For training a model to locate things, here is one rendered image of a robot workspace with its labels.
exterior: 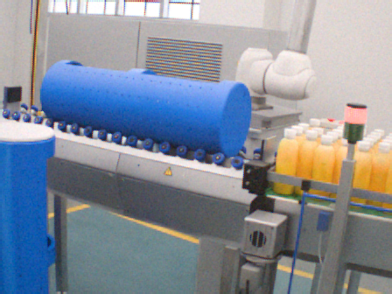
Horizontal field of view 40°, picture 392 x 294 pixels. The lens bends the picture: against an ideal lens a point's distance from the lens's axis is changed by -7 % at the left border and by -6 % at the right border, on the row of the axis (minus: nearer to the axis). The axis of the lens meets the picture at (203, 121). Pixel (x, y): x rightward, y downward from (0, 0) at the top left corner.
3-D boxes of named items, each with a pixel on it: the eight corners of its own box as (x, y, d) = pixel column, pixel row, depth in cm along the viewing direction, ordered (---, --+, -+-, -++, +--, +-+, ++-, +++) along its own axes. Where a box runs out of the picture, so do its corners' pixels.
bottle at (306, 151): (295, 195, 186) (303, 137, 183) (291, 189, 193) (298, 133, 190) (316, 196, 186) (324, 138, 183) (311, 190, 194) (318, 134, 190)
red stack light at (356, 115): (346, 118, 157) (347, 105, 156) (367, 122, 154) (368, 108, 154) (341, 121, 151) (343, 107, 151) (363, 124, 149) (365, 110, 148)
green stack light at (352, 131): (344, 136, 158) (346, 118, 157) (365, 139, 155) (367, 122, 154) (339, 138, 152) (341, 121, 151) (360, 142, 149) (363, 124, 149)
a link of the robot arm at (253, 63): (246, 90, 275) (252, 45, 271) (277, 98, 264) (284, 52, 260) (226, 90, 262) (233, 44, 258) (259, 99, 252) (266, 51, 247)
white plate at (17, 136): (6, 142, 166) (6, 145, 166) (70, 133, 188) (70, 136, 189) (-35, 126, 182) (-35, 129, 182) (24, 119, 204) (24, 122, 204)
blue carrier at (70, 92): (76, 122, 262) (83, 61, 260) (247, 155, 223) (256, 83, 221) (36, 122, 237) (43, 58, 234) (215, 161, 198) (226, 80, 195)
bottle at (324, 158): (308, 194, 188) (316, 137, 184) (329, 197, 186) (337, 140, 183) (307, 200, 181) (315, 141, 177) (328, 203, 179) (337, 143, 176)
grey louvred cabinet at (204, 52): (81, 165, 537) (90, 16, 512) (280, 224, 420) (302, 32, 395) (40, 173, 493) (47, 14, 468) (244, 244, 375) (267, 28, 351)
